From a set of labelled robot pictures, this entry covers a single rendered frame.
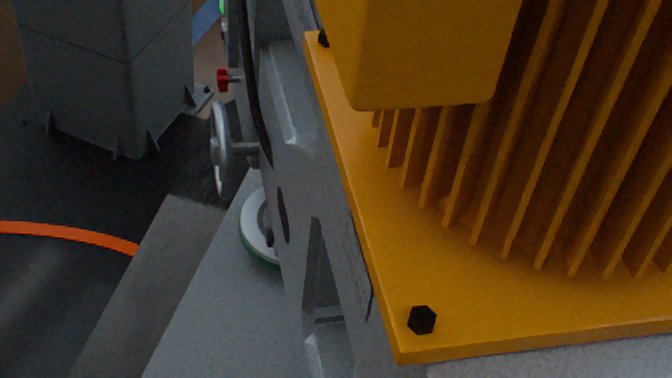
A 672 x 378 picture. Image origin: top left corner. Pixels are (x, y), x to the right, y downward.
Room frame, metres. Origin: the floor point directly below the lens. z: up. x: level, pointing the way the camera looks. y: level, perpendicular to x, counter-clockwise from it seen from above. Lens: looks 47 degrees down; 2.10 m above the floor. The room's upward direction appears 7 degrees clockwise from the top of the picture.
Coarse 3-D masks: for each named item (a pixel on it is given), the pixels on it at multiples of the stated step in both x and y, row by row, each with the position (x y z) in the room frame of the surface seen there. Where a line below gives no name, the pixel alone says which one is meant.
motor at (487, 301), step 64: (320, 0) 0.35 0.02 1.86; (384, 0) 0.29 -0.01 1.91; (448, 0) 0.30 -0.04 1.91; (512, 0) 0.30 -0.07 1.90; (576, 0) 0.33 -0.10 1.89; (640, 0) 0.32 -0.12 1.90; (320, 64) 0.48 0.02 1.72; (384, 64) 0.29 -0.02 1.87; (448, 64) 0.30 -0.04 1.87; (512, 64) 0.34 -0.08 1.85; (576, 64) 0.31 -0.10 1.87; (640, 64) 0.32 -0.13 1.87; (384, 128) 0.38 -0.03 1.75; (448, 128) 0.34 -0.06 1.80; (512, 128) 0.31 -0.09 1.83; (576, 128) 0.33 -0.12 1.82; (640, 128) 0.30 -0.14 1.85; (384, 192) 0.36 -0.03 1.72; (448, 192) 0.35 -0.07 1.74; (512, 192) 0.33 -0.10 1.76; (576, 192) 0.32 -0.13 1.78; (640, 192) 0.31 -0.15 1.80; (384, 256) 0.31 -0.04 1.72; (448, 256) 0.32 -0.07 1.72; (512, 256) 0.32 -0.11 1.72; (576, 256) 0.30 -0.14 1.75; (640, 256) 0.31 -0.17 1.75; (384, 320) 0.27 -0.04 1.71; (448, 320) 0.27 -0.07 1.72; (512, 320) 0.28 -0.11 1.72; (576, 320) 0.28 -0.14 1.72; (640, 320) 0.29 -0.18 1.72
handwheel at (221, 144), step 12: (216, 108) 0.90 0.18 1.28; (216, 120) 0.88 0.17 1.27; (228, 120) 0.89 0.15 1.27; (216, 132) 0.91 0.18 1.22; (228, 132) 0.86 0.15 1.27; (216, 144) 0.88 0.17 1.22; (228, 144) 0.85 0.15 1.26; (240, 144) 0.90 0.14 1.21; (252, 144) 0.90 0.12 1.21; (216, 156) 0.87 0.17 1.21; (228, 156) 0.84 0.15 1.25; (240, 156) 0.89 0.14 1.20; (216, 168) 0.91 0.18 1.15; (228, 168) 0.83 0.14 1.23; (216, 180) 0.89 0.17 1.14; (228, 180) 0.82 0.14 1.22; (228, 192) 0.82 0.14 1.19
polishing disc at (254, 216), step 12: (264, 192) 1.11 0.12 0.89; (252, 204) 1.07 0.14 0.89; (264, 204) 1.08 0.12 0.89; (240, 216) 1.04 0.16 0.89; (252, 216) 1.04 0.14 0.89; (264, 216) 1.05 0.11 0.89; (240, 228) 1.02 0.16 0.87; (252, 228) 1.01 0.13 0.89; (264, 228) 1.02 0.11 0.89; (252, 240) 0.99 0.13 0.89; (264, 240) 0.99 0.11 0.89; (264, 252) 0.96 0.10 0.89
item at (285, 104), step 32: (288, 64) 0.88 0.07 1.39; (256, 96) 0.86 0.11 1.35; (288, 96) 0.81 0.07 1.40; (256, 128) 0.83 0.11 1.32; (288, 128) 0.76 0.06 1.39; (288, 160) 0.71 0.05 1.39; (288, 192) 0.69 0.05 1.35; (288, 224) 0.68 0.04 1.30; (320, 224) 0.55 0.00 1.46; (288, 256) 0.67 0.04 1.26; (320, 256) 0.58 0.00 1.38; (288, 288) 0.65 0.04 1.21; (320, 288) 0.58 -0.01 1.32; (320, 320) 0.57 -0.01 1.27; (320, 352) 0.54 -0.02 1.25; (352, 352) 0.54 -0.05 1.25
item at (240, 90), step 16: (256, 0) 0.93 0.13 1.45; (272, 0) 0.93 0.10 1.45; (256, 16) 0.93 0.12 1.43; (272, 16) 0.93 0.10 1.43; (256, 32) 0.93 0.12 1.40; (272, 32) 0.93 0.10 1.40; (288, 32) 0.94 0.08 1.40; (240, 48) 1.03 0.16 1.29; (256, 48) 0.93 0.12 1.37; (240, 64) 1.03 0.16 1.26; (256, 64) 0.93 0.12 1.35; (256, 80) 0.93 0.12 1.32; (240, 96) 1.02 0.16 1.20; (240, 112) 1.02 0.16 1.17; (256, 160) 0.93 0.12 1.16
